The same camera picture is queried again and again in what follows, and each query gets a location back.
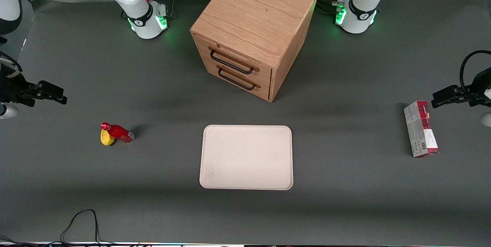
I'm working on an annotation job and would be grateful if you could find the long black drawer handle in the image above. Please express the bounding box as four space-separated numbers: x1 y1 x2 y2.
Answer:
209 47 260 75

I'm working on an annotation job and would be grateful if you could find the wooden two-drawer cabinet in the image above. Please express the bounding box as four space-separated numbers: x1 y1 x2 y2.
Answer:
189 0 318 103

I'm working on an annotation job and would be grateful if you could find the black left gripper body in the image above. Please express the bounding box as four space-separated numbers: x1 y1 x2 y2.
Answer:
465 68 491 108

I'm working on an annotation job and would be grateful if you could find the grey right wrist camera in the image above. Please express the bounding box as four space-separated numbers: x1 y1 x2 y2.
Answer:
0 103 19 119

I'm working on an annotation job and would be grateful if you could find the grey and red carton box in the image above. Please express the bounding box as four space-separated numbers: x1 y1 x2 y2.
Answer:
403 100 440 158

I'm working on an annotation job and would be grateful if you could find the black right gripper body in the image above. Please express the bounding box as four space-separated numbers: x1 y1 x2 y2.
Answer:
0 60 38 108

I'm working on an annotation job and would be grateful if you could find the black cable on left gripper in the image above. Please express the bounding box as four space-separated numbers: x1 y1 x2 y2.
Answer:
459 50 491 95

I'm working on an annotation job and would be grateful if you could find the red coke bottle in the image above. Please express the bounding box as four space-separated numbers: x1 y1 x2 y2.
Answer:
100 122 135 143

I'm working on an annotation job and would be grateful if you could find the yellow lemon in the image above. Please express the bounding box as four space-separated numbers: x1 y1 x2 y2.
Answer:
100 130 116 147

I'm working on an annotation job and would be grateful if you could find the beige rectangular tray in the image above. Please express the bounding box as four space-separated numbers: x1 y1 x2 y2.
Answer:
199 125 294 191

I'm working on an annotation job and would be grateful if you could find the black cable loop on table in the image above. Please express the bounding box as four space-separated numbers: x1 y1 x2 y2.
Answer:
0 209 115 247

